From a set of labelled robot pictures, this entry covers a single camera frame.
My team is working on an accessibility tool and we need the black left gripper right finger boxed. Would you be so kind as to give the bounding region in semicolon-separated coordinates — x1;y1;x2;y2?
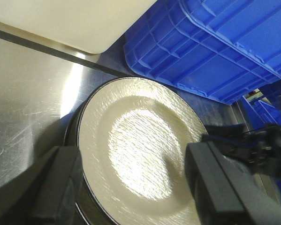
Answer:
184;142;281;225

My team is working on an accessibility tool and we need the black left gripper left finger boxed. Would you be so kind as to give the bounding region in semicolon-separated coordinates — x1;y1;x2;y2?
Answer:
0;146;83;225

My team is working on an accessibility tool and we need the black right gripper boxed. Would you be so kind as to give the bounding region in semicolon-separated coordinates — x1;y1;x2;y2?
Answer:
201;120;281;179

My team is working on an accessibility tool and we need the beige black-rimmed plate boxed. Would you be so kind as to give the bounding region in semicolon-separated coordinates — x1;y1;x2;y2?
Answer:
77;78;206;225

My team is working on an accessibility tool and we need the upper blue plastic crate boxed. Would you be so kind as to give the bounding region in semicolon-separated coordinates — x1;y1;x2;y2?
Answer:
123;0;281;105

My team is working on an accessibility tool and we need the cream plastic storage bin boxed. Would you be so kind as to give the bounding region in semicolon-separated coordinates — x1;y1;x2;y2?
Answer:
0;0;155;54

